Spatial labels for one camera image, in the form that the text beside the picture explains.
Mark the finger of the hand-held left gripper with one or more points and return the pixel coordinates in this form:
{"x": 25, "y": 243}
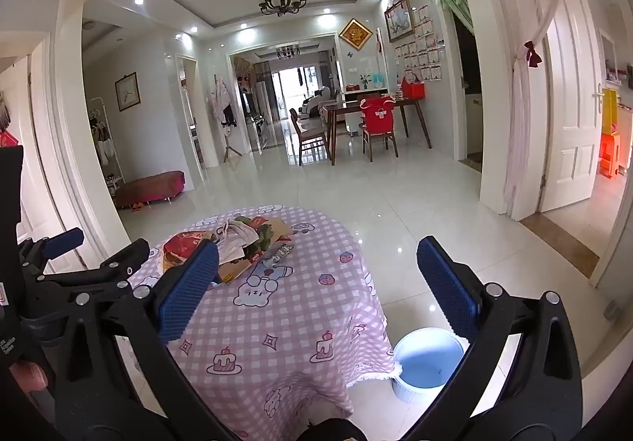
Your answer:
{"x": 62, "y": 241}
{"x": 116, "y": 263}

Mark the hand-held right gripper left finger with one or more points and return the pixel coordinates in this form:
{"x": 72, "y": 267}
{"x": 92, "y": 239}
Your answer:
{"x": 188, "y": 295}

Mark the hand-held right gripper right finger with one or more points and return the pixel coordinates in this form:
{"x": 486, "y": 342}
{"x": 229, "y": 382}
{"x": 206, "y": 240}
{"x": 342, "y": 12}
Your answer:
{"x": 447, "y": 287}

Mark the red snack packet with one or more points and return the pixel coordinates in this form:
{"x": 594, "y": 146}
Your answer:
{"x": 179, "y": 248}

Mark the white paper bag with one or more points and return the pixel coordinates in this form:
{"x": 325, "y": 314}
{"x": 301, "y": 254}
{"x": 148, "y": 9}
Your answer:
{"x": 237, "y": 238}

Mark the blue plastic waste bin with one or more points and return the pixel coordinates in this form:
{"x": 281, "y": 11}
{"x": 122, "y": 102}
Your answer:
{"x": 428, "y": 367}

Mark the person's left hand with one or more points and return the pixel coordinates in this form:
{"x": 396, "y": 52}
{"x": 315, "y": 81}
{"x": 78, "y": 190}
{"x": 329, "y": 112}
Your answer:
{"x": 27, "y": 374}

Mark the brown padded bench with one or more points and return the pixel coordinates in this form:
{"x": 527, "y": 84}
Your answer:
{"x": 151, "y": 186}

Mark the pink checked tablecloth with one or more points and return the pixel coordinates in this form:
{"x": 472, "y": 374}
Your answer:
{"x": 277, "y": 322}

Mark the silver wrapper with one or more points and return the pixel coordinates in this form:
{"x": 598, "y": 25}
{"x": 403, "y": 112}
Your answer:
{"x": 278, "y": 257}

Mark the white clothes rack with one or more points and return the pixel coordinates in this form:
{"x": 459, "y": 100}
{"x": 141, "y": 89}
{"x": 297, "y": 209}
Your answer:
{"x": 106, "y": 144}

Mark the brown cardboard piece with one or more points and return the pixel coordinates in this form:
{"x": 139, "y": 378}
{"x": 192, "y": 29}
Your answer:
{"x": 280, "y": 225}

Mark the wooden chair with cover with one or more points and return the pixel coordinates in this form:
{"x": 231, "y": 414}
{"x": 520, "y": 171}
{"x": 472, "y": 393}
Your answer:
{"x": 378, "y": 139}

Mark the pink lace curtain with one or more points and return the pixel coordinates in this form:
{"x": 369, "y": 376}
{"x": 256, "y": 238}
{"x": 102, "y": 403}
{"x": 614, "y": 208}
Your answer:
{"x": 519, "y": 124}

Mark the person's dark trouser leg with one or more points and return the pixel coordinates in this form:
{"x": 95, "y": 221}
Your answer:
{"x": 331, "y": 430}

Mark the red chair cover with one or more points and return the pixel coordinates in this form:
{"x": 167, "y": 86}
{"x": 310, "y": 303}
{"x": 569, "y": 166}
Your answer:
{"x": 378, "y": 113}

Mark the coat stand with clothes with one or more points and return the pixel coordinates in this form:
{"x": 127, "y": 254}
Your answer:
{"x": 225, "y": 109}

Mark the bare wooden chair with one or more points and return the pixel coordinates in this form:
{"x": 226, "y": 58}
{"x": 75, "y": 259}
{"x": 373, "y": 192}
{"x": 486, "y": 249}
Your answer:
{"x": 309, "y": 134}

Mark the red basket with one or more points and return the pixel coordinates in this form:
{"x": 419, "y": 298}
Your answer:
{"x": 413, "y": 88}

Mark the dark wooden dining table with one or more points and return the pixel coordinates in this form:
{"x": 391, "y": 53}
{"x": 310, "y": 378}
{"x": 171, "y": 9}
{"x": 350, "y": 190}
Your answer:
{"x": 346, "y": 108}

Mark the orange plastic stool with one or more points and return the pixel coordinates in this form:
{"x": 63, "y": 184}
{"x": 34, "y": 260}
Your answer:
{"x": 609, "y": 156}

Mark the white panel door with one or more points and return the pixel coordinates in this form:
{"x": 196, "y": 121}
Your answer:
{"x": 568, "y": 114}

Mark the teal container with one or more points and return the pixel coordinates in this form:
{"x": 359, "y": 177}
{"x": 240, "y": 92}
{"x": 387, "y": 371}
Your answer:
{"x": 379, "y": 80}

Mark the grey massage chair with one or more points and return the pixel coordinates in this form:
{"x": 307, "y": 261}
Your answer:
{"x": 316, "y": 104}

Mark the yellow plastic board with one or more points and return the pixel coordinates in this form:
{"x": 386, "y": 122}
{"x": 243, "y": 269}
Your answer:
{"x": 610, "y": 112}

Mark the red bow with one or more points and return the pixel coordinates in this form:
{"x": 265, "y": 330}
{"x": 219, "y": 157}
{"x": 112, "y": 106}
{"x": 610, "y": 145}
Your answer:
{"x": 533, "y": 54}

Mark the small black chandelier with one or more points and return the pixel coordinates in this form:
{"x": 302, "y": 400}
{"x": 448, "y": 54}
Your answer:
{"x": 288, "y": 52}

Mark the framed wall painting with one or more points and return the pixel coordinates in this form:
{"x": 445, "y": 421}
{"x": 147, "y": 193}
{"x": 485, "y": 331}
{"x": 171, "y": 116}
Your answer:
{"x": 127, "y": 92}

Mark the group of wall certificates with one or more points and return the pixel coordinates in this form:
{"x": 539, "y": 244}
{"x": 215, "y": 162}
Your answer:
{"x": 420, "y": 50}

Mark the red diamond wall decoration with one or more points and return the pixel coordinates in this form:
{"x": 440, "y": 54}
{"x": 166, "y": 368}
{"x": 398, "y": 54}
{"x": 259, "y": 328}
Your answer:
{"x": 355, "y": 34}

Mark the framed wall picture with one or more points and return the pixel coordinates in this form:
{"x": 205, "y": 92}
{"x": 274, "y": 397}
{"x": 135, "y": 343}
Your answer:
{"x": 398, "y": 19}

